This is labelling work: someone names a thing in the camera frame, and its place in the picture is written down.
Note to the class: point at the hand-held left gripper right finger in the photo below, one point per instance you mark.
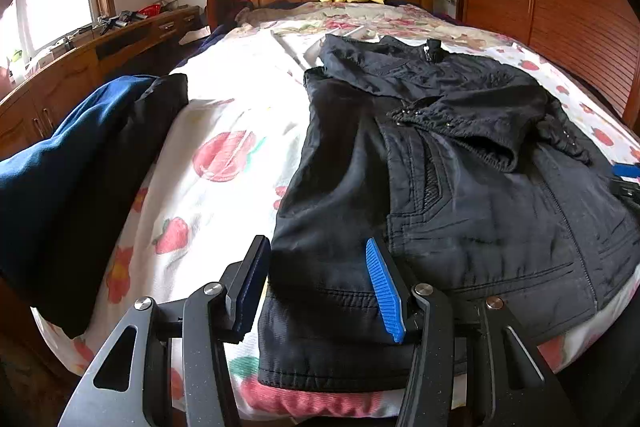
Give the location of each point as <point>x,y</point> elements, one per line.
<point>387,292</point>

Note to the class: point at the strawberry print bed sheet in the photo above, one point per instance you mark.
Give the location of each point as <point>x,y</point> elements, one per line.
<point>225,117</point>

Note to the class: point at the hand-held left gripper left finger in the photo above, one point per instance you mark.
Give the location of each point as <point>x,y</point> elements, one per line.
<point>252,287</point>

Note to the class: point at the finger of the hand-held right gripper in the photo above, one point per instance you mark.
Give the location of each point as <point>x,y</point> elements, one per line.
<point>627,191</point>
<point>627,170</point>

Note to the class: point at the blue garment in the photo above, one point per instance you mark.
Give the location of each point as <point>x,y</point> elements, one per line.
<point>65,147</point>

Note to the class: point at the black desk gadgets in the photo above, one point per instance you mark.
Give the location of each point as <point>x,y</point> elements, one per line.
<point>117,21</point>

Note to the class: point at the black jacket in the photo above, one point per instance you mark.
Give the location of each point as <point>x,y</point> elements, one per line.
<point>450,207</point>

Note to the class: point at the black folded garment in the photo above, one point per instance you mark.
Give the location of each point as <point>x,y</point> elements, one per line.
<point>100,232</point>

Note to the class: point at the long wooden desk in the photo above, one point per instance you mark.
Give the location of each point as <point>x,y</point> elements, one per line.
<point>65,82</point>

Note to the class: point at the wooden chair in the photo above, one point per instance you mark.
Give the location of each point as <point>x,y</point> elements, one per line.
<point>220,2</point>

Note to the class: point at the red basket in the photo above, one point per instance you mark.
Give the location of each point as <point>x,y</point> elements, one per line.
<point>150,10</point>

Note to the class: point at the white cloth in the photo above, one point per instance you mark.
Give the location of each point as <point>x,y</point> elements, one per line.
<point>194,36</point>

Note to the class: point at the floral quilt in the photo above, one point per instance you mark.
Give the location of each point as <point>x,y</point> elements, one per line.
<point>310,14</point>

